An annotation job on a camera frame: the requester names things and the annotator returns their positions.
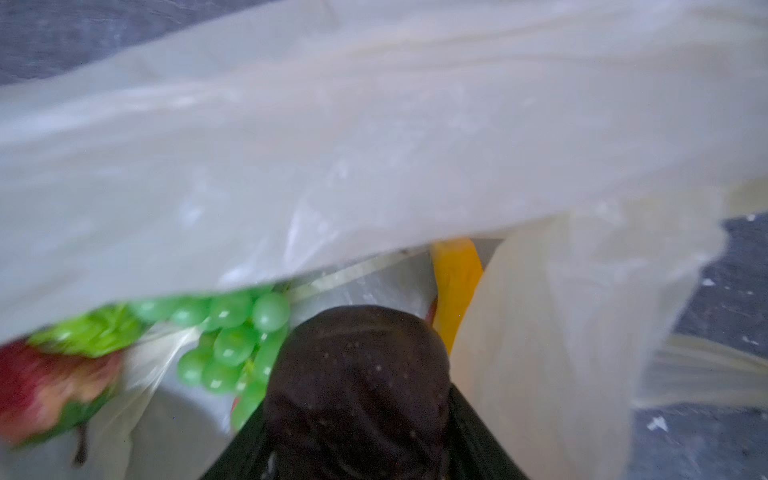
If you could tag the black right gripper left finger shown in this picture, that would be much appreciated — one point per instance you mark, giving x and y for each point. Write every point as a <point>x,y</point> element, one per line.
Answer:
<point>247,456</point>

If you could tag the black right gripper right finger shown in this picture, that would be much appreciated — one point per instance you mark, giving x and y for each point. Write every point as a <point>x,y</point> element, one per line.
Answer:
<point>474,452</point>

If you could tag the dark red fake date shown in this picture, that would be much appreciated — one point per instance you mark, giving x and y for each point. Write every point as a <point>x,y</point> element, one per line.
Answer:
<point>360,392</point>

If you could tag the cream printed plastic bag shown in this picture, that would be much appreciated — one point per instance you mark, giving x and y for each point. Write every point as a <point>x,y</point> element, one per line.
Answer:
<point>601,141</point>

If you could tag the green fake custard apple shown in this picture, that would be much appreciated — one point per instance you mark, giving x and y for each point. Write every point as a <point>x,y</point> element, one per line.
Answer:
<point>95,334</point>

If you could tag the green fake grape bunch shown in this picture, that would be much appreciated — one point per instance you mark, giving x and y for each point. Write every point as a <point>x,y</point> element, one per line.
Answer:
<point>240,335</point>

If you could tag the yellow fake banana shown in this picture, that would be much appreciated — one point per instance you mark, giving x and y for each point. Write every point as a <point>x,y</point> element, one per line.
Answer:
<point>457,271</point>

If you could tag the red fake strawberry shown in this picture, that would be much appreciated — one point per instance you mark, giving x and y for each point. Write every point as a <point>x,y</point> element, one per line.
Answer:
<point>45,394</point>

